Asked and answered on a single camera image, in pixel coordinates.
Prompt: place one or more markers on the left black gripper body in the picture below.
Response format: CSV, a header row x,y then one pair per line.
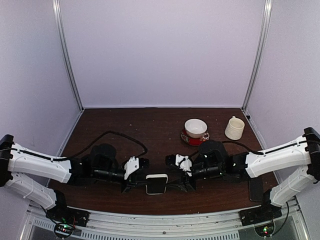
x,y
103,175

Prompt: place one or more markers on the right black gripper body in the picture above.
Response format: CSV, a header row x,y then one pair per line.
x,y
215,172

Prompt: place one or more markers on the clear white phone case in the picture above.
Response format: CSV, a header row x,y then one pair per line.
x,y
162,175

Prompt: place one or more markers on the white-edged black phone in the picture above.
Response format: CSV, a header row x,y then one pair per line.
x,y
156,186

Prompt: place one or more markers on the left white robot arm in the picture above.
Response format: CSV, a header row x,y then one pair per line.
x,y
18,162

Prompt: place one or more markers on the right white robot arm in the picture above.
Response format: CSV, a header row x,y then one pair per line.
x,y
303,152

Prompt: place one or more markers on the black phone right edge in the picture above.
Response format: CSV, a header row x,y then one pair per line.
x,y
256,189

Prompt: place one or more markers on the red floral saucer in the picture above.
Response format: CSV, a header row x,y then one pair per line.
x,y
194,141

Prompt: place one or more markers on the white ceramic bowl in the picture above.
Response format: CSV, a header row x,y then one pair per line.
x,y
195,128

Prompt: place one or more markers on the cream ceramic mug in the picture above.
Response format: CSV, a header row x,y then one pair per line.
x,y
234,129

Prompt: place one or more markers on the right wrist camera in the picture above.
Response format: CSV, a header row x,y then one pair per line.
x,y
180,162

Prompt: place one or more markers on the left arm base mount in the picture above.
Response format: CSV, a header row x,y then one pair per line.
x,y
67,222

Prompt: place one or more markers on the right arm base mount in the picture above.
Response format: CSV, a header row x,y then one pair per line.
x,y
262,218

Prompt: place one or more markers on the right aluminium frame post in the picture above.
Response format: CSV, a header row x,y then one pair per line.
x,y
264,30

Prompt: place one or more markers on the aluminium frame post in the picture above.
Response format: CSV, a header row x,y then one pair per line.
x,y
66,57
264,30

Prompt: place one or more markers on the left aluminium frame post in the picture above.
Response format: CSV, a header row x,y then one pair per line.
x,y
66,57

